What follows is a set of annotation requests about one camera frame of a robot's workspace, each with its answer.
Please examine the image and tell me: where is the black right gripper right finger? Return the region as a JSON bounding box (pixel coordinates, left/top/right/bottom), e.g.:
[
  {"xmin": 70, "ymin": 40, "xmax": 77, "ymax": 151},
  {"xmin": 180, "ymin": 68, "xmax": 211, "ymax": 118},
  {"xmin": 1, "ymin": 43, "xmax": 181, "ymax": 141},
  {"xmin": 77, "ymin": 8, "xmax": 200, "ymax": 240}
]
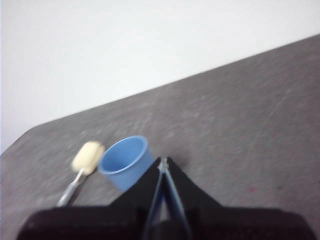
[{"xmin": 164, "ymin": 156, "xmax": 316, "ymax": 240}]

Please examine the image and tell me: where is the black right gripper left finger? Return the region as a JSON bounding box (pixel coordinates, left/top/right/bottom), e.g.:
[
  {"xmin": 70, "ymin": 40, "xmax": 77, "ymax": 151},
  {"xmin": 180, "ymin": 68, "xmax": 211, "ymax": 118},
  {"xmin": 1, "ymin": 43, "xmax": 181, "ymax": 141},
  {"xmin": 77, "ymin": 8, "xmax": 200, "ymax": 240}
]
[{"xmin": 17, "ymin": 156, "xmax": 163, "ymax": 240}]

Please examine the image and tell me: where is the blue ribbed plastic cup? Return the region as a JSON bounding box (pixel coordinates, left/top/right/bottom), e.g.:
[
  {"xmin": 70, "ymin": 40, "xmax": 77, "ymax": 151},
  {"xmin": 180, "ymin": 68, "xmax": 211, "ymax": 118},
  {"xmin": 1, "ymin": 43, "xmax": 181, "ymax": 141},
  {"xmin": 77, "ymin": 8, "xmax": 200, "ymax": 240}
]
[{"xmin": 97, "ymin": 135, "xmax": 155, "ymax": 193}]

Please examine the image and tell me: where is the grey-handled sponge cup brush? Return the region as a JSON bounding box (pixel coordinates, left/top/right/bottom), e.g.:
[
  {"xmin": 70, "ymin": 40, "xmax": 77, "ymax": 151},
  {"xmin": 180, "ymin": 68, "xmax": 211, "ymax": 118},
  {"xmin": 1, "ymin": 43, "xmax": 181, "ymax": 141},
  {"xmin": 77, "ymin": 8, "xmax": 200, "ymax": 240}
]
[{"xmin": 56, "ymin": 141, "xmax": 106, "ymax": 208}]

